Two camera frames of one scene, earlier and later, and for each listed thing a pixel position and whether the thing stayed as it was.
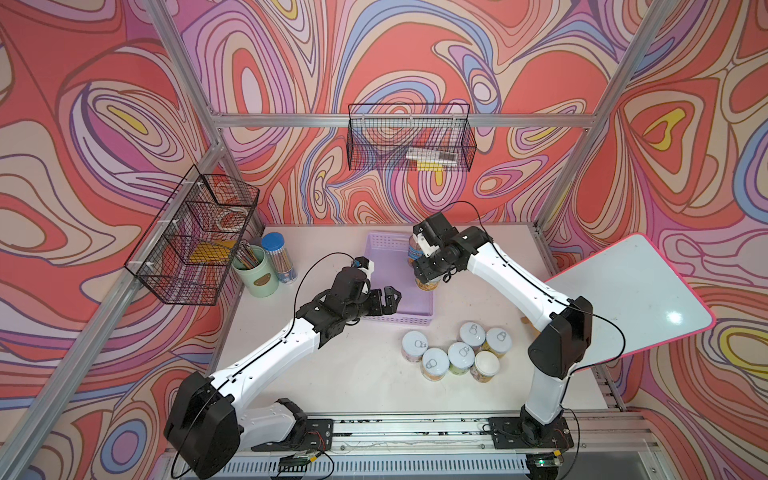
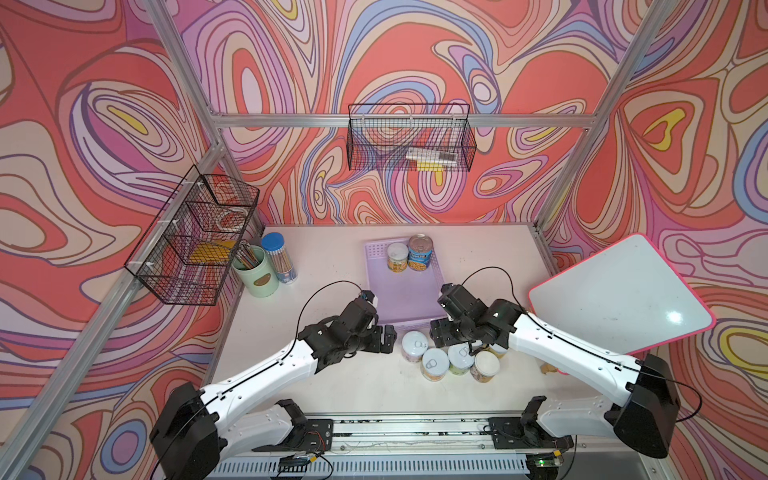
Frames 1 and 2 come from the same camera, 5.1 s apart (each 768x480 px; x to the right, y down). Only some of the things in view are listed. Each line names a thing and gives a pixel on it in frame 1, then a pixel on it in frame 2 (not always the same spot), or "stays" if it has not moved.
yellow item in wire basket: (212, 252) stays
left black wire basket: (192, 245) stays
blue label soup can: (414, 250) stays
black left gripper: (377, 308) -> (377, 342)
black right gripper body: (433, 266) -> (453, 331)
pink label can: (414, 346) stays
